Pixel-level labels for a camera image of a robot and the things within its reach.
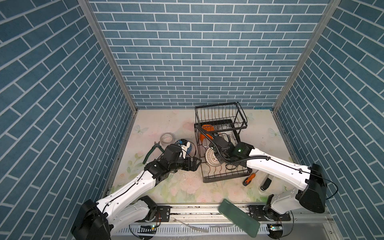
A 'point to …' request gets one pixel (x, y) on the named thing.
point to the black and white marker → (266, 184)
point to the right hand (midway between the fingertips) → (220, 148)
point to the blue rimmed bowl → (182, 142)
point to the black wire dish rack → (228, 118)
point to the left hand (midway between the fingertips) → (196, 160)
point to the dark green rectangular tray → (250, 226)
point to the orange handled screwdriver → (247, 180)
